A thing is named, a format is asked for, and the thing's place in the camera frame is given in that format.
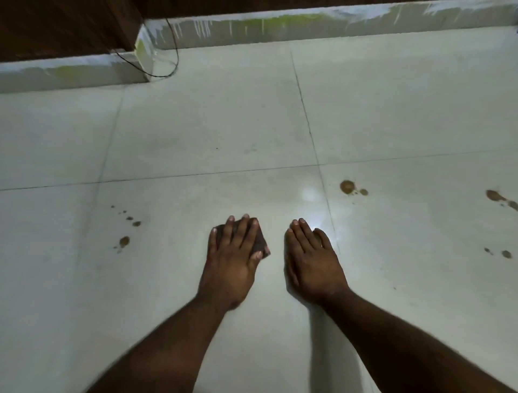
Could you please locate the person's right hand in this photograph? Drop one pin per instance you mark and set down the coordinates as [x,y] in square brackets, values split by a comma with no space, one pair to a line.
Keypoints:
[315,267]

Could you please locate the person's left hand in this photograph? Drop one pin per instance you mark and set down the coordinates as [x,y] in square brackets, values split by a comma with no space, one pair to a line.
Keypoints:
[228,271]

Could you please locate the dark brown scrubbing sponge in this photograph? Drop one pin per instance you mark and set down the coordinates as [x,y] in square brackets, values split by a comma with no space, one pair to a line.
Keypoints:
[262,243]

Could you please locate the person's right forearm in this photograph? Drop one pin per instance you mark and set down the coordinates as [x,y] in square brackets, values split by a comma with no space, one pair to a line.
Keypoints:
[396,352]

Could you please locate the person's left forearm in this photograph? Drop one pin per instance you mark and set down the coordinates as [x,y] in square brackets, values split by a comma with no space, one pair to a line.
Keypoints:
[170,356]

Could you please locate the dark brown wooden panel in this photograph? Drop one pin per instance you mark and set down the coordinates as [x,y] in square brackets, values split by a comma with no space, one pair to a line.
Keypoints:
[60,28]

